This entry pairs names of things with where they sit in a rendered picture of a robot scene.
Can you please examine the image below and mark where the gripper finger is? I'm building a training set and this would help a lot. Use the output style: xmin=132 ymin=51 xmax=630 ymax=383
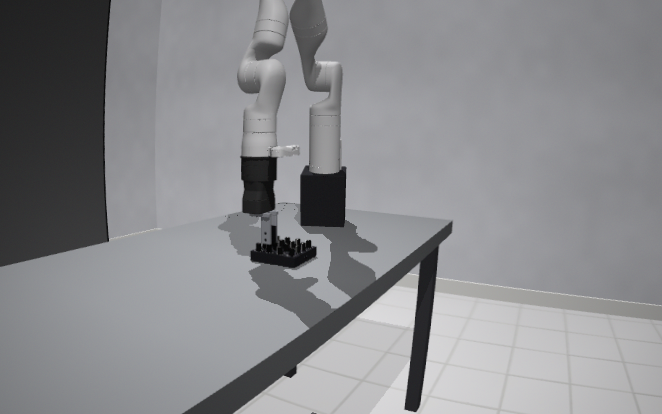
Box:
xmin=266 ymin=210 xmax=278 ymax=242
xmin=249 ymin=213 xmax=272 ymax=245

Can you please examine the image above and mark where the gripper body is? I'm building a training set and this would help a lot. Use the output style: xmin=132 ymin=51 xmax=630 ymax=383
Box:
xmin=240 ymin=132 xmax=300 ymax=214

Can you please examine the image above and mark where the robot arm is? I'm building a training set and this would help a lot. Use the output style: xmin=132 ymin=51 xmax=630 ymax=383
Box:
xmin=237 ymin=0 xmax=343 ymax=174

